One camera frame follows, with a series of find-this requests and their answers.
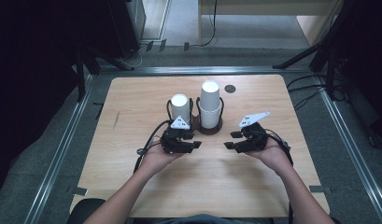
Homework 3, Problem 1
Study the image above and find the metal floor rail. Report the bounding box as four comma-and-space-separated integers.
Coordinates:
314, 76, 382, 224
22, 74, 93, 224

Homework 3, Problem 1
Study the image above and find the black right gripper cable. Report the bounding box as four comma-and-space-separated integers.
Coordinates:
264, 128, 295, 166

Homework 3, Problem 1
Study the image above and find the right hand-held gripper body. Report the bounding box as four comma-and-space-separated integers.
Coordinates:
234, 111, 271, 154

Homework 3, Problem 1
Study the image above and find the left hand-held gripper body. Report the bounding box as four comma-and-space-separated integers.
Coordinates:
160, 115, 196, 154

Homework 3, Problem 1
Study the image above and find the black wire cup holder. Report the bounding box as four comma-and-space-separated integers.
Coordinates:
165, 96, 226, 136

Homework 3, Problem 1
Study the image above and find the person's left hand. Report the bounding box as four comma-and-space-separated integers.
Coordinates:
140, 143, 184, 175

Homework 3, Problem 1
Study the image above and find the black metal stand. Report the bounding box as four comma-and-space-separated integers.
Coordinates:
71, 46, 101, 103

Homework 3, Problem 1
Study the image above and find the white floor cable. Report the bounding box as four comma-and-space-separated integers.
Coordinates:
120, 43, 149, 70

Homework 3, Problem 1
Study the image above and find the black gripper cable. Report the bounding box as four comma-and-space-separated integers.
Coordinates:
264, 128, 295, 166
133, 119, 173, 174

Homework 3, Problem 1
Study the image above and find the dark curtain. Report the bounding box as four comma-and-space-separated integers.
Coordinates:
0, 0, 87, 208

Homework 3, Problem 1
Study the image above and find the black hanging cable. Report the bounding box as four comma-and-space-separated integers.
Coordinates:
199, 0, 219, 48

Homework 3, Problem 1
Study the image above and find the black tripod stand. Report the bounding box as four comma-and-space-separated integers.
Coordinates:
272, 0, 361, 101

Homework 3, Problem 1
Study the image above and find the person's right hand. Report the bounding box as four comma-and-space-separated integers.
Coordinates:
253, 137, 294, 175

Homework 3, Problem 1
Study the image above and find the grey table bracket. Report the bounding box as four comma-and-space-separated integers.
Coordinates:
71, 186, 89, 197
308, 185, 333, 195

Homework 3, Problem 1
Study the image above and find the person's dark clothing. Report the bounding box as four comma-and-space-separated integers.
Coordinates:
154, 213, 258, 224

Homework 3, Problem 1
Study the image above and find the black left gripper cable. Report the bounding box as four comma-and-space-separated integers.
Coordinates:
133, 119, 173, 174

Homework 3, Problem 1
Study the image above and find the black cabinet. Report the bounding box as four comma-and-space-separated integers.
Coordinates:
106, 0, 147, 59

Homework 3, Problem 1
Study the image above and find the light wooden furniture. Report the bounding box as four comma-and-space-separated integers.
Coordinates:
197, 0, 346, 48

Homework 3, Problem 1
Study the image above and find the black floor cable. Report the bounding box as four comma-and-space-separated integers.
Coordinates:
286, 74, 329, 91
292, 88, 327, 111

